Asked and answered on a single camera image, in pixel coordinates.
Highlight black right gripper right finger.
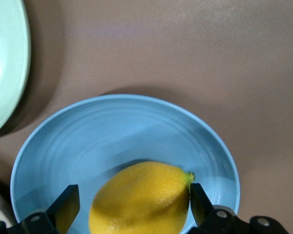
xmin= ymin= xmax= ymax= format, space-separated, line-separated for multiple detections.
xmin=188 ymin=183 xmax=236 ymax=234

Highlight blue plate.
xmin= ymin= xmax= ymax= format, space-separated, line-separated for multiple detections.
xmin=10 ymin=94 xmax=240 ymax=234

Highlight light green plate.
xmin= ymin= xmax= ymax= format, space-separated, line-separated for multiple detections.
xmin=0 ymin=0 xmax=31 ymax=138

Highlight yellow lemon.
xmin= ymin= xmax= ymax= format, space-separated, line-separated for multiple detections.
xmin=88 ymin=160 xmax=196 ymax=234

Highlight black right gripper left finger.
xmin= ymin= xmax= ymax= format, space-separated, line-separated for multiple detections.
xmin=6 ymin=184 xmax=80 ymax=234

